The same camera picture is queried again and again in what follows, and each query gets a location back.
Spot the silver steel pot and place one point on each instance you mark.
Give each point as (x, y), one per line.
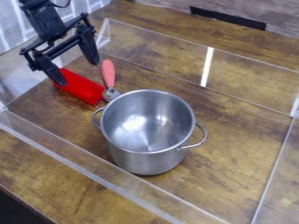
(147, 125)

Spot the spatula with pink handle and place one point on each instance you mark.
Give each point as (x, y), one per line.
(108, 73)

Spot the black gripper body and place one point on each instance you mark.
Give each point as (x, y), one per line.
(56, 35)

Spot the black strip on table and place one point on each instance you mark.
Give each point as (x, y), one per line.
(228, 18)

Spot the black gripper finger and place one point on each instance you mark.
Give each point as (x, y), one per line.
(45, 66)
(87, 43)

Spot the clear acrylic enclosure wall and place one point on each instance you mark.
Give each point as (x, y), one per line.
(239, 176)

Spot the red rectangular block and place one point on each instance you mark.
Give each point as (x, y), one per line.
(80, 87)

